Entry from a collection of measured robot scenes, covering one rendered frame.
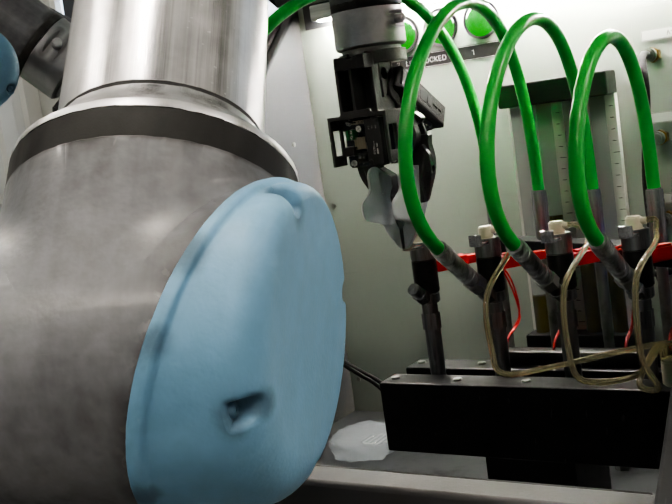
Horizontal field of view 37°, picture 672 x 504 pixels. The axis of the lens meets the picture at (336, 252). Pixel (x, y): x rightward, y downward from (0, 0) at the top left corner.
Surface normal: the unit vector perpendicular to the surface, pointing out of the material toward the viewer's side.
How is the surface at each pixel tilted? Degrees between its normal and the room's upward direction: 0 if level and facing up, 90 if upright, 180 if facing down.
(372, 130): 90
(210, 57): 67
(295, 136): 90
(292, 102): 90
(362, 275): 90
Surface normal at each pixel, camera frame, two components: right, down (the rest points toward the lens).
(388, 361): -0.54, 0.18
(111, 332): -0.22, -0.21
